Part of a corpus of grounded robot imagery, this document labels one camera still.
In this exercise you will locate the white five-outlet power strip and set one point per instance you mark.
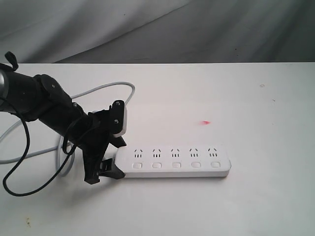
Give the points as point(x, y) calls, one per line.
point(173, 161)

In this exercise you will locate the white backdrop cloth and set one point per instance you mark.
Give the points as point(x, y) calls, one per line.
point(158, 31)

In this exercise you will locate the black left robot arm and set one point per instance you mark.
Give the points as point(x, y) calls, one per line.
point(42, 98)

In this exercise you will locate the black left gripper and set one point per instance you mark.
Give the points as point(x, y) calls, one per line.
point(90, 133)

